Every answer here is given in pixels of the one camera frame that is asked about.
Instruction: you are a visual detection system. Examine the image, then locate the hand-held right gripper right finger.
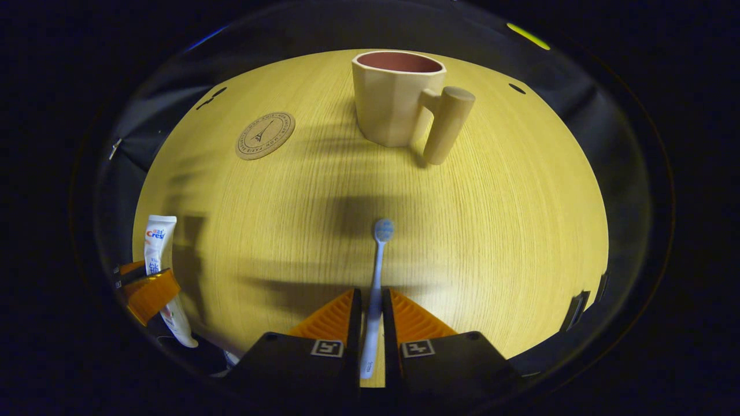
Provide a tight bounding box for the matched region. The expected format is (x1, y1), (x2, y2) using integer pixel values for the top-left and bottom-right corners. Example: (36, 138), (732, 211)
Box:
(381, 288), (521, 400)

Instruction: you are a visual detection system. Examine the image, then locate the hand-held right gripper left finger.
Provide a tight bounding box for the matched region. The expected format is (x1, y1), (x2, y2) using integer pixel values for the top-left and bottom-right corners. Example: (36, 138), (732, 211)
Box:
(223, 288), (363, 400)

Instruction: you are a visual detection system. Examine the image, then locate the white toothpaste tube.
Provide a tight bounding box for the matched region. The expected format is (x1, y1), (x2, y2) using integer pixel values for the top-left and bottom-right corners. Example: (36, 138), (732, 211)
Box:
(143, 215), (199, 349)

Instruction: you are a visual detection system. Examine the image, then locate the light blue toothbrush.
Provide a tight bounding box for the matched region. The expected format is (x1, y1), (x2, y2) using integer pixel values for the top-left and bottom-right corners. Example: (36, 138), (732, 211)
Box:
(359, 218), (396, 381)

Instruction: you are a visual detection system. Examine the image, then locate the round cork coaster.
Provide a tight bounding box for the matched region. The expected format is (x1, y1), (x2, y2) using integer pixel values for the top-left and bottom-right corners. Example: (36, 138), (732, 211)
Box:
(235, 112), (296, 161)

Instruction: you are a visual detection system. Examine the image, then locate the beige cup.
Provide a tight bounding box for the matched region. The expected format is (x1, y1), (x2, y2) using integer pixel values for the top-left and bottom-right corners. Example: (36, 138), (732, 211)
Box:
(351, 50), (476, 166)

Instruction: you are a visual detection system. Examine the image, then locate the black backdrop cloth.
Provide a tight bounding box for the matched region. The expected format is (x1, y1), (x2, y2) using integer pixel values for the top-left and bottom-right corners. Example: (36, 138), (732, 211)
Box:
(94, 0), (649, 379)

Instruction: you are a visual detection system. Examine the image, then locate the black desk edge bracket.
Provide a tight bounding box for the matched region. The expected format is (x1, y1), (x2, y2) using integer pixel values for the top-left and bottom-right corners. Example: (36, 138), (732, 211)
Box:
(559, 290), (591, 333)

